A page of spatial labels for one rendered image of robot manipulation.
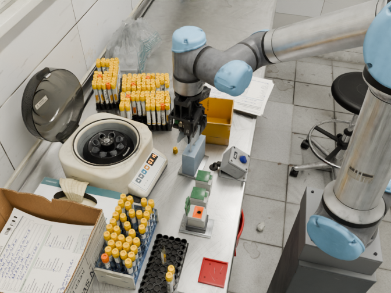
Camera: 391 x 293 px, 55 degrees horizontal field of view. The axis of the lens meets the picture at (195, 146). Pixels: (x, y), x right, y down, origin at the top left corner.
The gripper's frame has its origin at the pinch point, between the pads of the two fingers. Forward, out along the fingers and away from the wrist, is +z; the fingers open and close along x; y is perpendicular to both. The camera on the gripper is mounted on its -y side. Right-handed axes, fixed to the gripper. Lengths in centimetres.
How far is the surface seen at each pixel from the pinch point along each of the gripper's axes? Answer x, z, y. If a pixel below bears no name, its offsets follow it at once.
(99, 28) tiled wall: -57, 0, -44
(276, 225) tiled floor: 33, 103, -49
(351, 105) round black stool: 50, 38, -85
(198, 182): 5.2, 9.5, 6.9
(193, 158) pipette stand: 1.7, 5.5, 2.0
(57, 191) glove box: -30.0, 8.3, 25.6
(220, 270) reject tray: 19.4, 15.0, 27.6
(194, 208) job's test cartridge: 7.9, 7.5, 17.4
